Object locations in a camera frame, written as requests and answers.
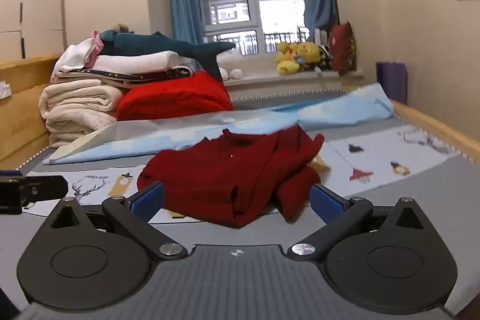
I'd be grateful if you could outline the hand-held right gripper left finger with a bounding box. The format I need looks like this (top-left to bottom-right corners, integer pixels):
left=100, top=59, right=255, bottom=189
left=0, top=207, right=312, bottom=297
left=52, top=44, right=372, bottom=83
left=48, top=181, right=188, bottom=263

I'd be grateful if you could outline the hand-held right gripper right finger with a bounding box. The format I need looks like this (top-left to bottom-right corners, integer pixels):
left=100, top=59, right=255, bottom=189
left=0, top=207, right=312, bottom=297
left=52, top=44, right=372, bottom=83
left=287, top=184, right=427, bottom=263

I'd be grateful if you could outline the dark red knitted sweater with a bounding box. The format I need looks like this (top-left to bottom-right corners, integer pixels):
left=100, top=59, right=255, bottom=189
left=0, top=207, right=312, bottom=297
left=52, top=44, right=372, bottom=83
left=137, top=125, right=325, bottom=229

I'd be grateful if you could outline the deer print tablecloth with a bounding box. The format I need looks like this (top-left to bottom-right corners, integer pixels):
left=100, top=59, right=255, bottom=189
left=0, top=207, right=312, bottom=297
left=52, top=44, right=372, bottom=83
left=0, top=54, right=480, bottom=171

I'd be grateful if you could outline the grey printed bed sheet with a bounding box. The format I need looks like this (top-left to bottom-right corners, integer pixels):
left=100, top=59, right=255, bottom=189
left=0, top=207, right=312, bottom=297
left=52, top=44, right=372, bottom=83
left=0, top=89, right=480, bottom=313

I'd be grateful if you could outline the light blue bed sheet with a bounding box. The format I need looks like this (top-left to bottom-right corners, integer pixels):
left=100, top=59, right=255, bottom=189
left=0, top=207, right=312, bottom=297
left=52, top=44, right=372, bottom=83
left=43, top=83, right=394, bottom=166

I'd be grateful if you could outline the red knitted folded blanket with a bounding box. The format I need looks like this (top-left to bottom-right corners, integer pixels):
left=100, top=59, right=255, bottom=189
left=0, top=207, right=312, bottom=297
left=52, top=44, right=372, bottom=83
left=116, top=70, right=235, bottom=122

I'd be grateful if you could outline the navy trimmed white quilt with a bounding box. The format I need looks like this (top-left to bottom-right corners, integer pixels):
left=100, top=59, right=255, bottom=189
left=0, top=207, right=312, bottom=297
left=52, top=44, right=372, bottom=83
left=50, top=65, right=196, bottom=90

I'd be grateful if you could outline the white wardrobe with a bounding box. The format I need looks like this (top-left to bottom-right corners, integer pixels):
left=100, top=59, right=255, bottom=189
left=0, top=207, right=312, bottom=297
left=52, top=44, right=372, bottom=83
left=0, top=1, right=64, bottom=60

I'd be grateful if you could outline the white and pink cloth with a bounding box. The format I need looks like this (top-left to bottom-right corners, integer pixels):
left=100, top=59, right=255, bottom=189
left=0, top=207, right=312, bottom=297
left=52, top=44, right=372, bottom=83
left=50, top=31, right=104, bottom=82

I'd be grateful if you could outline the white folded pillow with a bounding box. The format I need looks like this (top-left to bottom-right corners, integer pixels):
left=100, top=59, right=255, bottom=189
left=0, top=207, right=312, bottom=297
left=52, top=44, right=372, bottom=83
left=92, top=51, right=194, bottom=75

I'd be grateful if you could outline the purple rolled mat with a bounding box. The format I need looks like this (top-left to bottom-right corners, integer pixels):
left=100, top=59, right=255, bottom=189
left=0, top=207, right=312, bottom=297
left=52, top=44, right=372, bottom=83
left=376, top=61, right=409, bottom=105

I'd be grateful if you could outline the white window sill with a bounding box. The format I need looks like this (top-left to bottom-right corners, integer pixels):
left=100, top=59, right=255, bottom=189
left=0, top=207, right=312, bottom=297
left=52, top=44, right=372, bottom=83
left=221, top=67, right=364, bottom=88

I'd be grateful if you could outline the black white striped plush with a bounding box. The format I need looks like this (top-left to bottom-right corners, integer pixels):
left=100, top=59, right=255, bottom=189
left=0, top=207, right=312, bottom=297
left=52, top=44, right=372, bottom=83
left=319, top=44, right=334, bottom=71

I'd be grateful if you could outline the yellow duck plush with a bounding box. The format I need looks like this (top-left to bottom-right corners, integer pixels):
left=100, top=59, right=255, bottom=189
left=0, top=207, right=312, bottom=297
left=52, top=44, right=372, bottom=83
left=275, top=41, right=301, bottom=76

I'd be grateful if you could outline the white plush toy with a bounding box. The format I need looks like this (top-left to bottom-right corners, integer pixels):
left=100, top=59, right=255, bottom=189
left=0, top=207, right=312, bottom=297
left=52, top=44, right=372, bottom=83
left=217, top=52, right=244, bottom=81

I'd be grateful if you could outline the yellow round plush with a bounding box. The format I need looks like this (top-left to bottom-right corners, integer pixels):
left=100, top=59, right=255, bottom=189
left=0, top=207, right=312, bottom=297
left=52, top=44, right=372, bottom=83
left=296, top=41, right=323, bottom=71

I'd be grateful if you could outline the blue shark plush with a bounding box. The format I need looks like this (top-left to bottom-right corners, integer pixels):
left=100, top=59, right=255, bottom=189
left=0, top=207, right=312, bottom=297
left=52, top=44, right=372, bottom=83
left=99, top=29, right=237, bottom=82

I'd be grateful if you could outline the dark red cushion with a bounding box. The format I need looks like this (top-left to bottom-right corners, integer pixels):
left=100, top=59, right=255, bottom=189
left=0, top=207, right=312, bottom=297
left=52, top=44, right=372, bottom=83
left=328, top=21, right=357, bottom=77

